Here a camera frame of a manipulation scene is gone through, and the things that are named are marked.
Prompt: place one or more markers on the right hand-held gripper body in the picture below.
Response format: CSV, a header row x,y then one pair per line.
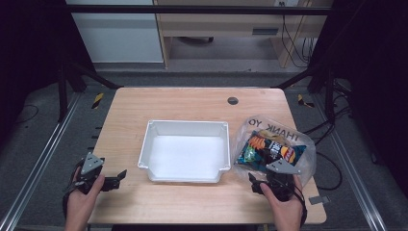
x,y
282,166

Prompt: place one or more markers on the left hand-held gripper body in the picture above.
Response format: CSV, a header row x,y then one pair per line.
x,y
91,163

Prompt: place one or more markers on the blue snack packet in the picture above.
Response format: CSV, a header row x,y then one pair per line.
x,y
266,150

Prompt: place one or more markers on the clear plastic bag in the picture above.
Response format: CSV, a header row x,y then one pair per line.
x,y
304,138

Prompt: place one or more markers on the white plastic bin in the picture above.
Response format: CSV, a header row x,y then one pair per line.
x,y
187,154

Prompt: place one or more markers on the person's left hand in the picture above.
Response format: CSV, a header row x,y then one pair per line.
x,y
80,205

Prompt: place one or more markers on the person's right hand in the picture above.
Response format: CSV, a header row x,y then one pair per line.
x,y
287,211

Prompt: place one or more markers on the small grey flat plate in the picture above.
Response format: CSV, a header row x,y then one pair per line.
x,y
319,200

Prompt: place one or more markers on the yellow black tape strip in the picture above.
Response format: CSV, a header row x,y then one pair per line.
x,y
301,100
97,100

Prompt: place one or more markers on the grey round desk grommet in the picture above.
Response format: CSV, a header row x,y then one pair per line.
x,y
233,100

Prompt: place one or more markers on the dark curtain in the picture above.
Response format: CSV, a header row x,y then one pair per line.
x,y
375,80
29,48

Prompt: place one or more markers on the white cabinet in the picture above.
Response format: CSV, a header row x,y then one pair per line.
x,y
118,35

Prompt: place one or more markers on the light wooden desk with drawer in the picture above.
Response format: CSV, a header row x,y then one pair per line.
x,y
221,22

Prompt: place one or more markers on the aluminium floor rail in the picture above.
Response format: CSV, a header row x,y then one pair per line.
x,y
346,166
48,150

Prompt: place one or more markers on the black frame stand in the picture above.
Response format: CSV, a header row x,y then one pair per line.
x,y
329,96
63,93

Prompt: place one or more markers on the black frame crossbar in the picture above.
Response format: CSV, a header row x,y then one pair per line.
x,y
192,9

